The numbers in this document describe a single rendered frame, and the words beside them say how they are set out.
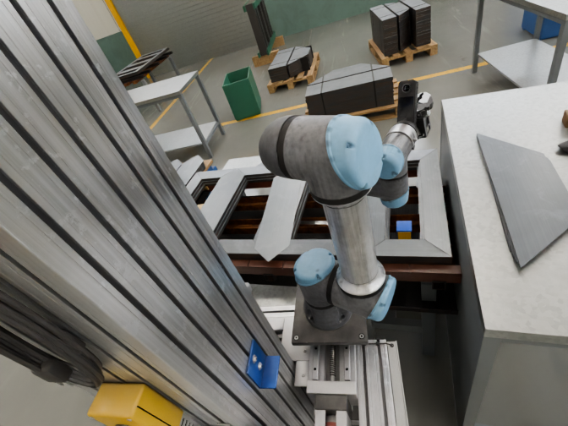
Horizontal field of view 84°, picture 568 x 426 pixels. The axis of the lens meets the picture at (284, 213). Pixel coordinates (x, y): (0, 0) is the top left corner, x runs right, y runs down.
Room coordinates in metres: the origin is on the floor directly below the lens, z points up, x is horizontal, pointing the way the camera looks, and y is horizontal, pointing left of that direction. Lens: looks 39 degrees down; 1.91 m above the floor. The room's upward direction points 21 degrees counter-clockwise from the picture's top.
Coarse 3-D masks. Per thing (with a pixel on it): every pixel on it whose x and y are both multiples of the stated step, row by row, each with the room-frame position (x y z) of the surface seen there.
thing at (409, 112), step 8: (408, 80) 0.77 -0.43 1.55; (416, 80) 0.77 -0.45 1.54; (400, 88) 0.78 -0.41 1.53; (408, 88) 0.76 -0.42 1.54; (416, 88) 0.76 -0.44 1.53; (400, 96) 0.77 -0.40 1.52; (408, 96) 0.76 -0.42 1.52; (416, 96) 0.75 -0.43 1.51; (400, 104) 0.77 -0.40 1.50; (408, 104) 0.75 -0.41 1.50; (416, 104) 0.74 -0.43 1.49; (400, 112) 0.76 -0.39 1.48; (408, 112) 0.74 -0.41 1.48; (416, 112) 0.74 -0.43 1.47; (400, 120) 0.75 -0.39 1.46; (408, 120) 0.73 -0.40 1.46; (416, 120) 0.73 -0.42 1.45
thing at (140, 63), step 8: (168, 48) 8.40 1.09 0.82; (144, 56) 8.55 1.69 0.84; (152, 56) 8.10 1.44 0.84; (160, 56) 7.94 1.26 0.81; (168, 56) 8.48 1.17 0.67; (136, 64) 7.74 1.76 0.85; (144, 64) 7.38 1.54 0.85; (152, 64) 7.69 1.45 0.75; (120, 72) 7.57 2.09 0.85; (128, 72) 7.31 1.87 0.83; (136, 72) 6.97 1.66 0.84; (144, 72) 7.27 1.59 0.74; (176, 72) 8.33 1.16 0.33; (128, 80) 7.08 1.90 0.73; (136, 80) 6.99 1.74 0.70; (144, 80) 7.02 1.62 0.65; (152, 80) 8.57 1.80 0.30
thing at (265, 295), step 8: (256, 288) 1.04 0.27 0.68; (264, 288) 1.03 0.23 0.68; (272, 288) 1.01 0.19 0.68; (280, 288) 0.99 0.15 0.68; (288, 288) 0.97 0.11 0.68; (296, 288) 0.96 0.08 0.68; (256, 296) 1.00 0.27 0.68; (264, 296) 0.98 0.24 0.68; (272, 296) 0.96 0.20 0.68; (280, 296) 0.95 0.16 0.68; (288, 296) 0.93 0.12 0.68; (264, 304) 0.94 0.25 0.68; (272, 304) 0.92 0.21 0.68; (280, 304) 0.90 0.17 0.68; (288, 304) 0.89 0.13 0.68
